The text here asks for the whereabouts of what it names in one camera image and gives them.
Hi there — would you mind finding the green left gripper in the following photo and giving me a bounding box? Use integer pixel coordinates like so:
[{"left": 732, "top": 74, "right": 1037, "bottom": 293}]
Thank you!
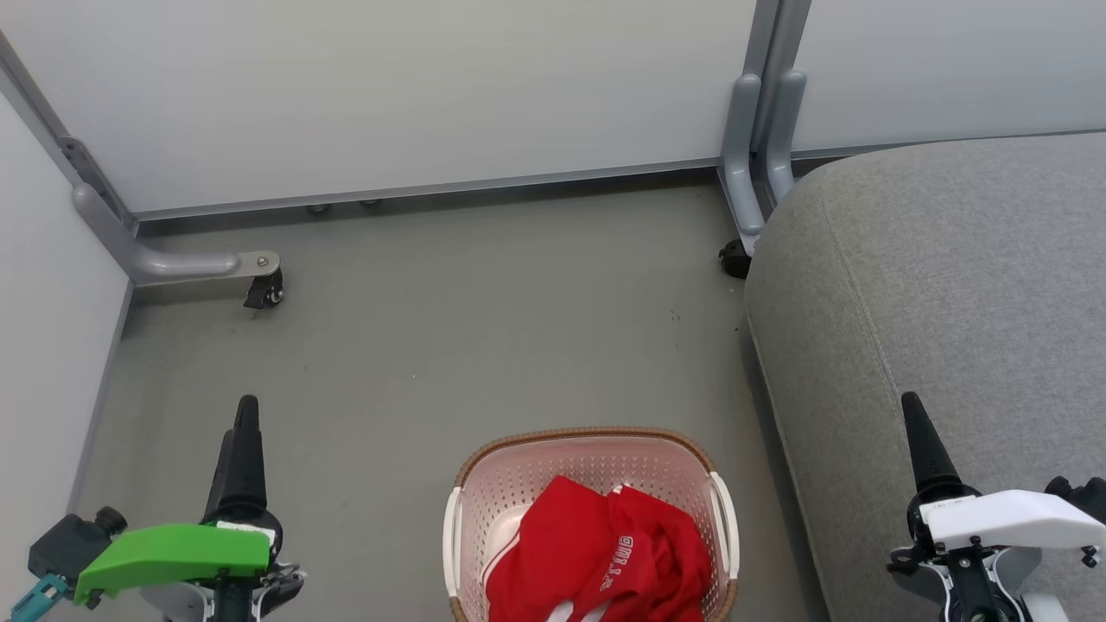
[{"left": 73, "top": 395, "right": 305, "bottom": 622}]

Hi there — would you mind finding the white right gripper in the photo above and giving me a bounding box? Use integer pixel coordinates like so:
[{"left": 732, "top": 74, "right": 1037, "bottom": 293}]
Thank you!
[{"left": 888, "top": 391, "right": 1106, "bottom": 622}]

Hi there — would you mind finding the red garment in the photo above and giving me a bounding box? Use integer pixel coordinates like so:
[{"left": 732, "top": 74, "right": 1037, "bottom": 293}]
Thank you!
[{"left": 484, "top": 475, "right": 714, "bottom": 622}]

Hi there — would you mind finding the grey fabric sofa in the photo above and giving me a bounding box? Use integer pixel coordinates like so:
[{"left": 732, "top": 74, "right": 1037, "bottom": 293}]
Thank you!
[{"left": 743, "top": 131, "right": 1106, "bottom": 622}]

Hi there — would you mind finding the black caster under single foot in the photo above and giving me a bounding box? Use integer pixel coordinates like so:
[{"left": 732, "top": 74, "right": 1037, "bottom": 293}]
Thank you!
[{"left": 244, "top": 268, "right": 285, "bottom": 311}]

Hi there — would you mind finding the teal connector piece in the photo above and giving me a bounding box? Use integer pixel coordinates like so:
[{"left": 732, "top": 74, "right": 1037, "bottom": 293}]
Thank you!
[{"left": 9, "top": 573, "right": 72, "bottom": 622}]

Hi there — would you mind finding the black caster under double foot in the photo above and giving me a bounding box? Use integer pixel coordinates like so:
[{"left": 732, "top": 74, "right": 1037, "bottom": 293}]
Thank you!
[{"left": 718, "top": 239, "right": 753, "bottom": 280}]

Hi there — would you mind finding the pink perforated laundry basket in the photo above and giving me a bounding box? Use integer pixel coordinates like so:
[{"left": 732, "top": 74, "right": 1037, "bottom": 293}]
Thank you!
[{"left": 442, "top": 426, "right": 741, "bottom": 622}]

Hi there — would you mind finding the grey partition post single foot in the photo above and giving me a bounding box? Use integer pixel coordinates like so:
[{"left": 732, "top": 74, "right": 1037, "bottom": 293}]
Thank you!
[{"left": 0, "top": 30, "right": 282, "bottom": 290}]

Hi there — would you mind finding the grey partition post double foot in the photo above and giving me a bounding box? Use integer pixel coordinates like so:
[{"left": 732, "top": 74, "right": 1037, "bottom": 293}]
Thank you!
[{"left": 717, "top": 0, "right": 813, "bottom": 257}]

